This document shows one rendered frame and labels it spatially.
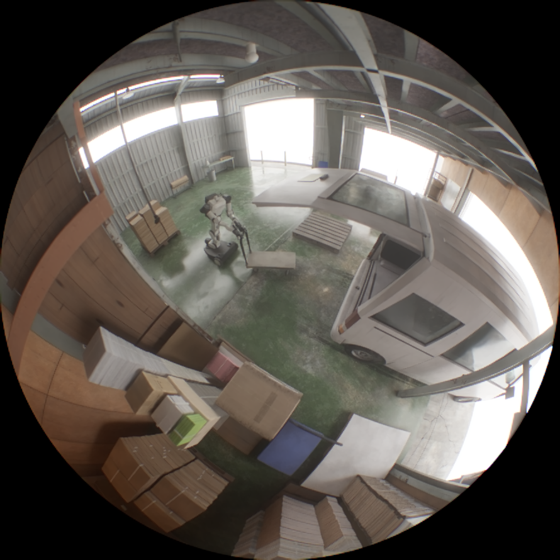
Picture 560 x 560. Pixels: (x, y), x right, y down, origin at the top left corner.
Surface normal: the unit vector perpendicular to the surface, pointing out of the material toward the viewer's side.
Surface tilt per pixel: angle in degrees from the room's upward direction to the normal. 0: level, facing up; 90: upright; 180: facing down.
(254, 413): 0
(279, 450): 0
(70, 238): 90
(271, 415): 0
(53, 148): 90
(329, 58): 90
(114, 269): 90
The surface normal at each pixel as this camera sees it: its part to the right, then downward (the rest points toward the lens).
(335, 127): -0.55, 0.67
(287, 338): -0.04, -0.61
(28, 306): 0.83, 0.42
